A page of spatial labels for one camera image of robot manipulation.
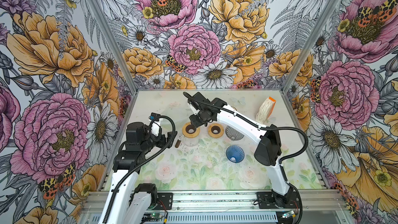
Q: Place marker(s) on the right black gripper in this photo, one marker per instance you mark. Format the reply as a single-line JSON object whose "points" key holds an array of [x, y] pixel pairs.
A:
{"points": [[195, 123]]}

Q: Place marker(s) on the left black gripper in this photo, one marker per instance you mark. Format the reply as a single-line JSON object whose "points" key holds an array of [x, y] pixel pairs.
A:
{"points": [[161, 139]]}

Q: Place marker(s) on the wooden ring holder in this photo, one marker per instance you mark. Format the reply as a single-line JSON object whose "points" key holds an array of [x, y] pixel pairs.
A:
{"points": [[215, 130], [190, 131]]}

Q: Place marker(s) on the clear glass carafe brown handle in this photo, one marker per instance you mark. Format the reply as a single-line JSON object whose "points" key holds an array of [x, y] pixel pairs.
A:
{"points": [[184, 141]]}

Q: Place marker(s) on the blue ribbed dripper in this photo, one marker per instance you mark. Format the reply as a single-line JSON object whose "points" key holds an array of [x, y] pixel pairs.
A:
{"points": [[235, 154]]}

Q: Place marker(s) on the coffee filter pack orange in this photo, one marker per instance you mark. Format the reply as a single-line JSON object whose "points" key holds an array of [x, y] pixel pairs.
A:
{"points": [[265, 110]]}

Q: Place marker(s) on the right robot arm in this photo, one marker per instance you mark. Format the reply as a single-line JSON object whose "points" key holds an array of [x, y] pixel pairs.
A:
{"points": [[268, 151]]}

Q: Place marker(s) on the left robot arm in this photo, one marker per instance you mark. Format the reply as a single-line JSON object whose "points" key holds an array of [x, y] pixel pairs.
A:
{"points": [[126, 204]]}

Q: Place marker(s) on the grey ribbed dripper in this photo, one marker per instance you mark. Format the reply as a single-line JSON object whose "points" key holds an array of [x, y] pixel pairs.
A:
{"points": [[233, 134]]}

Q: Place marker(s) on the green circuit board left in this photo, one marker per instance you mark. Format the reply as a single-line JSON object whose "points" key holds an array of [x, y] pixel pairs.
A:
{"points": [[154, 217]]}

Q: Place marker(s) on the green circuit board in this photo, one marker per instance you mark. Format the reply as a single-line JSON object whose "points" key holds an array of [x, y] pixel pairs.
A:
{"points": [[289, 214], [154, 217]]}

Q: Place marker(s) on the green circuit board right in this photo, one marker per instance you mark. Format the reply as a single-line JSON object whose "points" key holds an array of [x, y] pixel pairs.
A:
{"points": [[289, 214]]}

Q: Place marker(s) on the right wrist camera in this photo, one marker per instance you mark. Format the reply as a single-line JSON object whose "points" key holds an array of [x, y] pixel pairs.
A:
{"points": [[194, 107]]}

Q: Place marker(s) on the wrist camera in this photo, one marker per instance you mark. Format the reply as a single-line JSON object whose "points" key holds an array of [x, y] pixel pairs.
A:
{"points": [[155, 124], [194, 107]]}

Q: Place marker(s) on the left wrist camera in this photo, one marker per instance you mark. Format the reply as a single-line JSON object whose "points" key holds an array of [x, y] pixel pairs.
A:
{"points": [[155, 124]]}

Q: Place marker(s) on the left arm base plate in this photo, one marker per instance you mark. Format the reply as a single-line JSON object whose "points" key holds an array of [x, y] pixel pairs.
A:
{"points": [[164, 202]]}

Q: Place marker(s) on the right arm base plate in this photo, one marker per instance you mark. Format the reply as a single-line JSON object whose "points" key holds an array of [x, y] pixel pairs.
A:
{"points": [[271, 200]]}

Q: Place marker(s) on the aluminium front rail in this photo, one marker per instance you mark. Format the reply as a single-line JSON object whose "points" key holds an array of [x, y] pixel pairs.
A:
{"points": [[243, 200]]}

